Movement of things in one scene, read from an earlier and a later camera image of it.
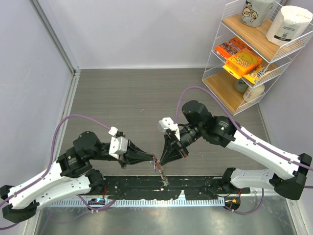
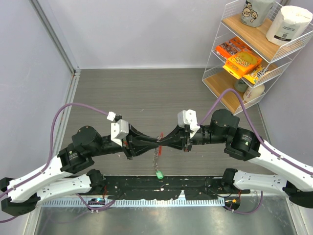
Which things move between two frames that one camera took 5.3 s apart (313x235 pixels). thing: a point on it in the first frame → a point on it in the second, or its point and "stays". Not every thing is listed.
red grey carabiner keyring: (164, 179) → (158, 151)
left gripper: (134, 155) → (138, 148)
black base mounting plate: (165, 187) stays
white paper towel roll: (290, 22) stays
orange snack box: (241, 63) stays
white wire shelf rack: (255, 43) stays
